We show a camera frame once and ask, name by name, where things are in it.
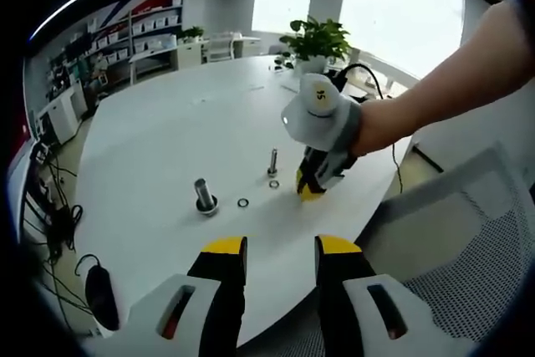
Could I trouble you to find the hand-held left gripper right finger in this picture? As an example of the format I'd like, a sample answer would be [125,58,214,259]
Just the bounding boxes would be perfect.
[313,234,473,357]

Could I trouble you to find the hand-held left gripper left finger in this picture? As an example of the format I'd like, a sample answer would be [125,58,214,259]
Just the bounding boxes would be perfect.
[125,235,248,357]

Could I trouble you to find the thin threaded metal stud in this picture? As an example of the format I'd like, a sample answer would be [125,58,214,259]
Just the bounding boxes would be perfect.
[266,146,280,177]

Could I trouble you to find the thick threaded metal stud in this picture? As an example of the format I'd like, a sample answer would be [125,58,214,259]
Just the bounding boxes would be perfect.
[193,178,221,217]

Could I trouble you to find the person's right hand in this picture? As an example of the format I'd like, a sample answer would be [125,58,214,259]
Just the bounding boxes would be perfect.
[353,97,402,158]

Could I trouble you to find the large potted plant white pot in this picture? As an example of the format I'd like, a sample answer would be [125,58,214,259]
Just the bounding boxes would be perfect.
[278,16,353,76]

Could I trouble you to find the grey mesh office chair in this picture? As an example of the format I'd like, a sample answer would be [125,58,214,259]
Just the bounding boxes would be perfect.
[358,142,532,345]

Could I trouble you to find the white office chair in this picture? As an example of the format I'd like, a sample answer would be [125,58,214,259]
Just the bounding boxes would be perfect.
[206,37,234,64]

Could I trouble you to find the black computer mouse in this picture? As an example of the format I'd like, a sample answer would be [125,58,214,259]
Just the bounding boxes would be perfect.
[74,252,122,332]

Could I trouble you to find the small potted plant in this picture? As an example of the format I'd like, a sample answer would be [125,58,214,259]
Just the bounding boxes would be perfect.
[177,25,206,44]

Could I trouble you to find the rows of white storage bins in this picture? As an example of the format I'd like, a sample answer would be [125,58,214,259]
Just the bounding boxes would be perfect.
[89,0,183,61]

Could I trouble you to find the white shelving unit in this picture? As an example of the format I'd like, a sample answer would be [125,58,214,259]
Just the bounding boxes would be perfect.
[85,0,185,66]

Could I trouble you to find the white desk cabinet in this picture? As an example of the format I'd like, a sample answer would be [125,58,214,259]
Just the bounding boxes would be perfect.
[37,83,89,145]

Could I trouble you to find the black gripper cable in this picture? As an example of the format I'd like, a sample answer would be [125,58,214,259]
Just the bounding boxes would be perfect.
[332,63,405,197]

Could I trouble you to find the tangle of black cables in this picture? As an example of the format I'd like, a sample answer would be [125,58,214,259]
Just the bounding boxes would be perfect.
[24,143,84,263]

